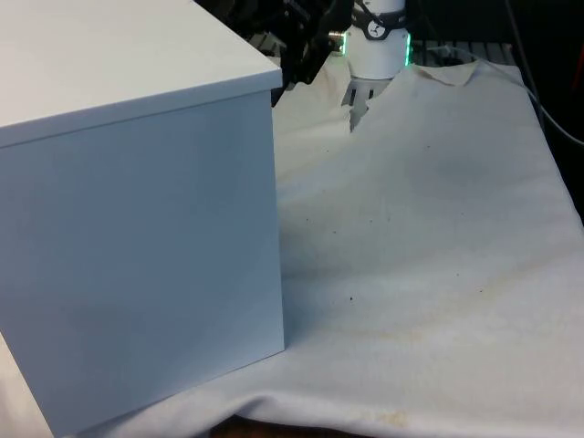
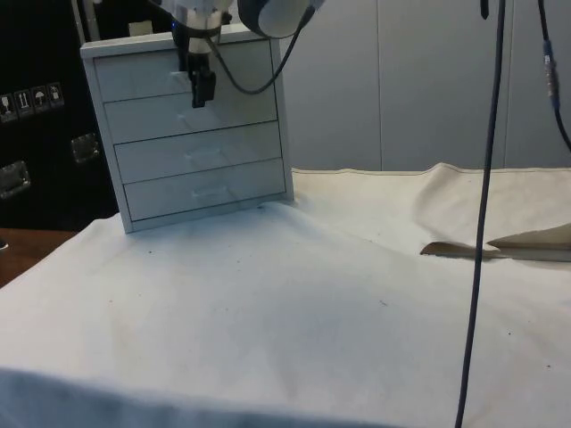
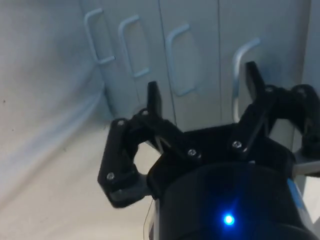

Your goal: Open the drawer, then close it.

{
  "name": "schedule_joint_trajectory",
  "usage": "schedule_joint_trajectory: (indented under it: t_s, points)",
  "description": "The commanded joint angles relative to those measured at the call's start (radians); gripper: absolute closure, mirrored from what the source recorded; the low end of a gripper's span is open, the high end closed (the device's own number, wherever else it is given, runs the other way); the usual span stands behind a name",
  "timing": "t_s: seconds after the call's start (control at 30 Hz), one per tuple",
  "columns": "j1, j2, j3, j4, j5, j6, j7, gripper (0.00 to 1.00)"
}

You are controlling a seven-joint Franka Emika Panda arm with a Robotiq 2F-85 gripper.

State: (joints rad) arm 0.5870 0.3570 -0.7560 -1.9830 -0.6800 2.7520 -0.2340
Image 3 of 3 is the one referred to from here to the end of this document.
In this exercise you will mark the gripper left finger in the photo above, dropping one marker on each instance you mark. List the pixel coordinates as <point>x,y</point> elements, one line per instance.
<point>120,155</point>

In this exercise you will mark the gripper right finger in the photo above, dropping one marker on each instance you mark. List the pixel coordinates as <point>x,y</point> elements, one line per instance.
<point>257,115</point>

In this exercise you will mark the white chest of drawers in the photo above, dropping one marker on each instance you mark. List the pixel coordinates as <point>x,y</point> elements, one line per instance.
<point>200,50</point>

